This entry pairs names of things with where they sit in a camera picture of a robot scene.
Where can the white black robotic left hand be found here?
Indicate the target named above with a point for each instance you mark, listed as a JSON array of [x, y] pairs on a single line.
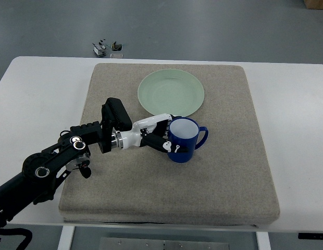
[[150, 132]]

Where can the blue mug white inside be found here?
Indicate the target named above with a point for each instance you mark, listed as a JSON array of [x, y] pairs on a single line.
[[186, 136]]

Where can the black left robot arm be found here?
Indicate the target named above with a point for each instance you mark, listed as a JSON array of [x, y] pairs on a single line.
[[39, 178]]

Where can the light green plate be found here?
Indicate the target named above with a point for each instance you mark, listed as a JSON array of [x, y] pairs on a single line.
[[171, 91]]

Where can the clear plastic piece on floor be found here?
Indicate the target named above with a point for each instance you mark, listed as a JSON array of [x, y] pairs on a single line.
[[116, 55]]

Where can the beige fabric cushion mat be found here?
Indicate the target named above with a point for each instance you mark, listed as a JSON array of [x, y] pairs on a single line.
[[227, 182]]

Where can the small electronic parts on floor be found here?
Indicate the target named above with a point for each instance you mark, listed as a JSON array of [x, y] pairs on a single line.
[[100, 49]]

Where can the black table control panel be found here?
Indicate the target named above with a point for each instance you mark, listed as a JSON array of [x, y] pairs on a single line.
[[310, 236]]

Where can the cardboard box corner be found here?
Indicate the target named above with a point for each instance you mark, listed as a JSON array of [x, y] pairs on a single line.
[[314, 4]]

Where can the metal base plate under table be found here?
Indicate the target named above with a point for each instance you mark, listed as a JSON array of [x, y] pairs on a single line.
[[127, 243]]

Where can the white table leg frame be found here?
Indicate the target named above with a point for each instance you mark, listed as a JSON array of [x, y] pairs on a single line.
[[67, 233]]

